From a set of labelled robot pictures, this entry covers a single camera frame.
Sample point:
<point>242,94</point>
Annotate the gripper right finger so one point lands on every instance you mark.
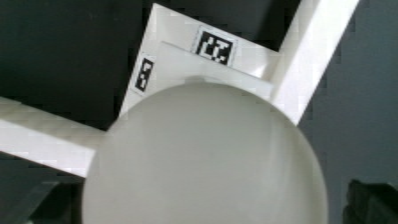
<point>372,204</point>

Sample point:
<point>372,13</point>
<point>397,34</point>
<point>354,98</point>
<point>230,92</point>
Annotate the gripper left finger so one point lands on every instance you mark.
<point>22,211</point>

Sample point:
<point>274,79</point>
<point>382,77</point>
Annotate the white lamp bulb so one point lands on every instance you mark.
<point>205,163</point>

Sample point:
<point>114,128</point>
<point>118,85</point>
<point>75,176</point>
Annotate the white lamp base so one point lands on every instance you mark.
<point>192,53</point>

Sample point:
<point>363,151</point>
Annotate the white front wall bar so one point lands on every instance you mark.
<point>47,138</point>

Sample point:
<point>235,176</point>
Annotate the white wall bar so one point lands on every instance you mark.
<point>309,44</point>
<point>47,138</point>

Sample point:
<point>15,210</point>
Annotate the white right wall bar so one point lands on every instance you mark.
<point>309,44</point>

